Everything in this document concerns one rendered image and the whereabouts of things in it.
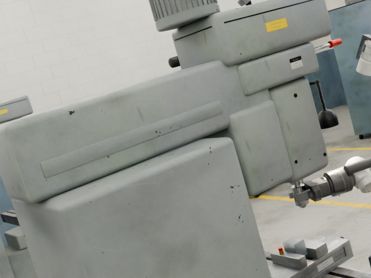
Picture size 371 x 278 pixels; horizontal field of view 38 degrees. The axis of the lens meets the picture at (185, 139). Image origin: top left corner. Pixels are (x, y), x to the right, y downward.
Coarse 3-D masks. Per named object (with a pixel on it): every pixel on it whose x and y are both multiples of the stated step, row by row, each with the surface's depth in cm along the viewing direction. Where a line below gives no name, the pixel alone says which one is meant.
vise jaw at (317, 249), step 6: (306, 240) 201; (312, 240) 200; (306, 246) 196; (312, 246) 195; (318, 246) 193; (324, 246) 194; (312, 252) 193; (318, 252) 192; (324, 252) 194; (318, 258) 192
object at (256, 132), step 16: (240, 112) 158; (256, 112) 161; (272, 112) 164; (240, 128) 157; (256, 128) 160; (272, 128) 164; (240, 144) 157; (256, 144) 160; (272, 144) 164; (240, 160) 158; (256, 160) 160; (272, 160) 163; (288, 160) 167; (256, 176) 160; (272, 176) 163; (288, 176) 167; (256, 192) 160
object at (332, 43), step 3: (336, 39) 183; (339, 39) 183; (327, 42) 182; (330, 42) 181; (333, 42) 181; (336, 42) 181; (339, 42) 182; (321, 45) 179; (324, 45) 179; (327, 45) 180; (330, 45) 181; (333, 45) 181; (336, 45) 182; (315, 48) 177; (318, 48) 177; (321, 48) 178; (324, 48) 180
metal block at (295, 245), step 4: (288, 240) 198; (292, 240) 196; (296, 240) 195; (300, 240) 194; (284, 244) 197; (288, 244) 195; (292, 244) 193; (296, 244) 193; (300, 244) 194; (304, 244) 195; (284, 248) 197; (288, 248) 196; (292, 248) 194; (296, 248) 193; (300, 248) 194; (304, 248) 195; (292, 252) 194; (296, 252) 193; (300, 252) 194; (304, 252) 195
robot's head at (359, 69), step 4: (368, 48) 181; (364, 52) 182; (368, 52) 181; (364, 56) 182; (368, 56) 181; (360, 60) 184; (364, 60) 182; (368, 60) 182; (360, 64) 184; (364, 64) 182; (368, 64) 181; (360, 68) 184; (364, 68) 182; (368, 68) 182; (360, 72) 184; (364, 72) 183; (368, 72) 183
